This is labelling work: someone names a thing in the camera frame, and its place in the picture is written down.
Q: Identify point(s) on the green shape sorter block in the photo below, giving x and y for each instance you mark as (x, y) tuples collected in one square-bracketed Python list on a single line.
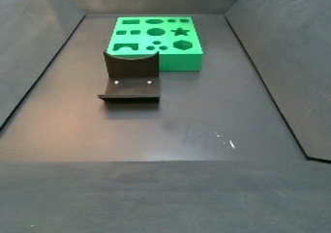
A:
[(169, 35)]

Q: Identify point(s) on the black curved holder stand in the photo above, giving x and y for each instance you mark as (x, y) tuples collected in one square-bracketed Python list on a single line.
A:
[(132, 79)]

